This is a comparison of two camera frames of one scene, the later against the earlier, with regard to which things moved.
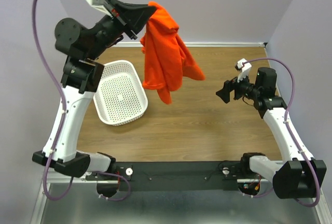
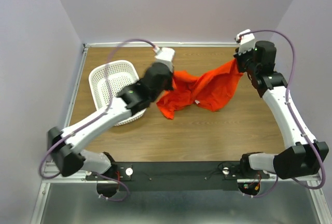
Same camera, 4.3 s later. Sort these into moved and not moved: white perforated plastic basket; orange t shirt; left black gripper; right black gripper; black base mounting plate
Moved: orange t shirt; left black gripper; right black gripper
Not moved: white perforated plastic basket; black base mounting plate
